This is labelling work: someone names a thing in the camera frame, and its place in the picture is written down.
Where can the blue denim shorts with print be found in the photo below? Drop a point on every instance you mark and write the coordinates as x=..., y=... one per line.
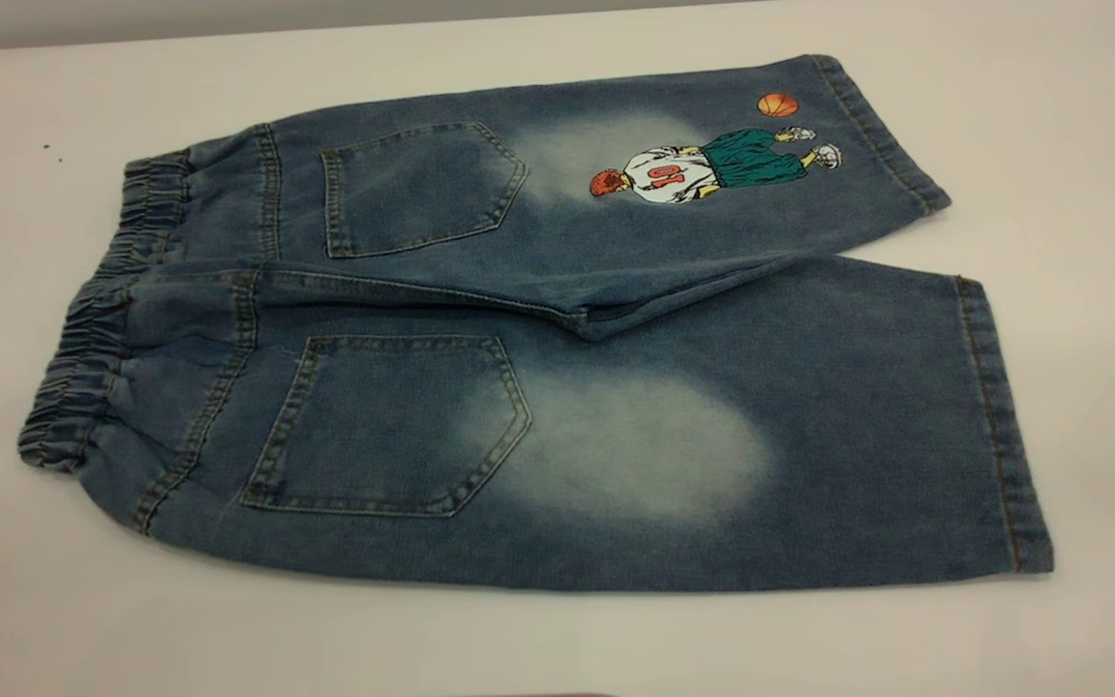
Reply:
x=616, y=436

